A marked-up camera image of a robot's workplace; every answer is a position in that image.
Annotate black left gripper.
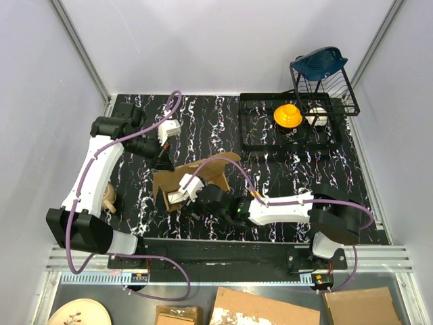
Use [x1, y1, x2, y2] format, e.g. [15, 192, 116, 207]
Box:
[126, 130, 176, 171]

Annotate brown cardboard express box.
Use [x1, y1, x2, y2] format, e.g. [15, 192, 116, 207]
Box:
[152, 152, 240, 213]

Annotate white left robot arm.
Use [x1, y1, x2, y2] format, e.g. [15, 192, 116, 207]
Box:
[46, 114, 181, 268]

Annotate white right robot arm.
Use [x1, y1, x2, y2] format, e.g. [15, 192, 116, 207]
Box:
[193, 184, 374, 269]

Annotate small cardboard box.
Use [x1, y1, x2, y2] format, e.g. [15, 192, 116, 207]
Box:
[154, 305, 203, 325]

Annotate cardboard box at corner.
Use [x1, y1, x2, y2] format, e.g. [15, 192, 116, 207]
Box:
[322, 287, 402, 325]

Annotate beige ceramic mug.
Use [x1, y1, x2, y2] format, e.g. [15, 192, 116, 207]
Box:
[101, 183, 117, 213]

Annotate black drain tray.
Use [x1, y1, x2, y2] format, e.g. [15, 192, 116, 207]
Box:
[238, 91, 345, 152]

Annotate flat cardboard sheet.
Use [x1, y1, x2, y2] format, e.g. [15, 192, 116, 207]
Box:
[209, 287, 321, 324]

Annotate yellow plastic cup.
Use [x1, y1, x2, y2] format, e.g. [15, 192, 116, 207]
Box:
[273, 104, 302, 129]

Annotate white small cup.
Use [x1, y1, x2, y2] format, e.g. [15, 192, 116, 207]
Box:
[305, 106, 328, 127]

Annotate patterned ceramic plate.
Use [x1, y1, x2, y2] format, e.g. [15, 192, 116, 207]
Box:
[47, 299, 112, 325]

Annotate blue bowl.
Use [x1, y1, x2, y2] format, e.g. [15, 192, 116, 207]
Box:
[298, 47, 348, 81]

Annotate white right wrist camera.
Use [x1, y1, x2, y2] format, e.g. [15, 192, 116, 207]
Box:
[178, 173, 204, 202]

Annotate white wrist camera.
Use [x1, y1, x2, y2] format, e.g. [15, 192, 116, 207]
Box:
[178, 173, 204, 202]
[158, 119, 181, 146]

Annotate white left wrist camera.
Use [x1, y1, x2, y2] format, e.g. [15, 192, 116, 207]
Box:
[158, 119, 181, 146]

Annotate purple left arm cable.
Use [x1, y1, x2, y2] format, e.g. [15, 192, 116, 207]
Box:
[65, 89, 191, 303]

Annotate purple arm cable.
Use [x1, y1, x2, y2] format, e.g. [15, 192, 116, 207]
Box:
[184, 158, 376, 272]
[65, 89, 191, 303]

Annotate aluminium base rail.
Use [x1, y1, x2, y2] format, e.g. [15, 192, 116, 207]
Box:
[41, 244, 339, 285]

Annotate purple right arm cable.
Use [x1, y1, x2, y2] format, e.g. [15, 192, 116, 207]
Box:
[184, 158, 376, 272]

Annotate black wire dish rack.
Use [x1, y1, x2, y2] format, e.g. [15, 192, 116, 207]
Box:
[290, 62, 361, 119]

